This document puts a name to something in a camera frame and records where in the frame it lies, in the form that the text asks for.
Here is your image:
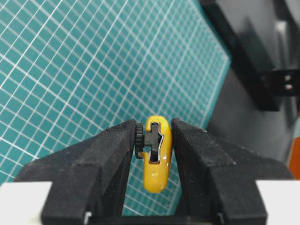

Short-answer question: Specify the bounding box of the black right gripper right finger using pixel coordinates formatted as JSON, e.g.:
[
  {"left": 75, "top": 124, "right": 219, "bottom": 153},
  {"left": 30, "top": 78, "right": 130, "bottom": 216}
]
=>
[{"left": 172, "top": 118, "right": 293, "bottom": 225}]

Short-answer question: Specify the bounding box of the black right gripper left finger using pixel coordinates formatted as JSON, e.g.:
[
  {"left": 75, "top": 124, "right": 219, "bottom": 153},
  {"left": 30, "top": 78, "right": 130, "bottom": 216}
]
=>
[{"left": 15, "top": 120, "right": 136, "bottom": 225}]

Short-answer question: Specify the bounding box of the yellow utility cutter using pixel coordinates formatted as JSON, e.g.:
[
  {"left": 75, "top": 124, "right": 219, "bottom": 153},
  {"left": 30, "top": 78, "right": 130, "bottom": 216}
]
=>
[{"left": 135, "top": 115, "right": 173, "bottom": 194}]

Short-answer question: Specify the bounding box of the orange bin bottom right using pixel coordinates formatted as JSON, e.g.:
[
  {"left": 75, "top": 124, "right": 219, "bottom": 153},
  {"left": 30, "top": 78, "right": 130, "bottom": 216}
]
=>
[{"left": 287, "top": 117, "right": 300, "bottom": 179}]

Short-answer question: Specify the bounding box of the green cutting mat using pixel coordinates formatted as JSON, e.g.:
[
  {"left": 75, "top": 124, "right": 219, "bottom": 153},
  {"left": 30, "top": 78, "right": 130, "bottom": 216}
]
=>
[{"left": 0, "top": 0, "right": 233, "bottom": 218}]

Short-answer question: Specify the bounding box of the black rack frame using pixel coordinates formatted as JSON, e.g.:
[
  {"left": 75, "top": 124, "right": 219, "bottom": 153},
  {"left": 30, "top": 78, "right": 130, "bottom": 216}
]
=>
[{"left": 200, "top": 0, "right": 300, "bottom": 111}]

